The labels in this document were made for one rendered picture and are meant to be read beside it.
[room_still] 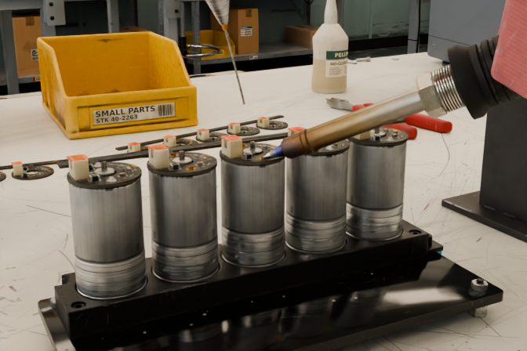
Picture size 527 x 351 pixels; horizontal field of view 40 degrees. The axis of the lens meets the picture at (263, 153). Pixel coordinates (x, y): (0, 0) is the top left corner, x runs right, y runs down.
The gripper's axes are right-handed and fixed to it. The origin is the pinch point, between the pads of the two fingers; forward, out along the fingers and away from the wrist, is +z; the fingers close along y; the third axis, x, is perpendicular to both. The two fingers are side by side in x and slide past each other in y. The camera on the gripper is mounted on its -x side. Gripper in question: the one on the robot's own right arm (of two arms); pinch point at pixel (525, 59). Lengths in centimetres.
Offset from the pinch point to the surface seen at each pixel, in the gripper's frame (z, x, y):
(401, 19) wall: 93, -42, -601
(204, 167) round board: 8.5, -6.9, 1.6
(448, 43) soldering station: 9, -2, -59
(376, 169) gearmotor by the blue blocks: 7.0, -1.8, -3.5
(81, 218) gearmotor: 11.3, -9.2, 4.4
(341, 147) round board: 6.6, -3.4, -2.3
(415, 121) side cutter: 11.6, -0.8, -30.7
